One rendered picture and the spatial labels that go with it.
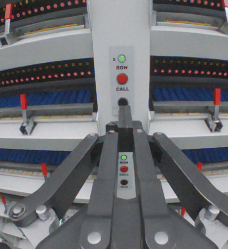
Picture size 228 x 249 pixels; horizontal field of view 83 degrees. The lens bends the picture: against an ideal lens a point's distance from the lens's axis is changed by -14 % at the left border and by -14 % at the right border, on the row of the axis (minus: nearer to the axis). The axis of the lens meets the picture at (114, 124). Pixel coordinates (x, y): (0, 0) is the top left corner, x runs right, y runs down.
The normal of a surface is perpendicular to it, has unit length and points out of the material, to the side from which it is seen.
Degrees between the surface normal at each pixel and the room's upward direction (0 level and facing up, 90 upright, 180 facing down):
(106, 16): 90
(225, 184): 19
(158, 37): 109
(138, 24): 90
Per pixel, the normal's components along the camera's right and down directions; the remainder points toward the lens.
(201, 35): -0.04, 0.69
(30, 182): -0.06, -0.72
